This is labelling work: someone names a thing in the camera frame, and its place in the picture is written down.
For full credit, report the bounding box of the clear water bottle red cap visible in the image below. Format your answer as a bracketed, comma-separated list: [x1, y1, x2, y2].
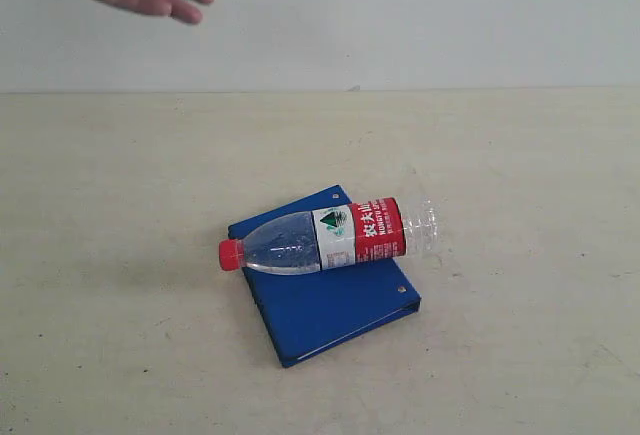
[218, 197, 438, 276]

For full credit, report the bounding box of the blue ring binder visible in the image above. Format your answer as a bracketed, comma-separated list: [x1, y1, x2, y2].
[227, 185, 421, 367]

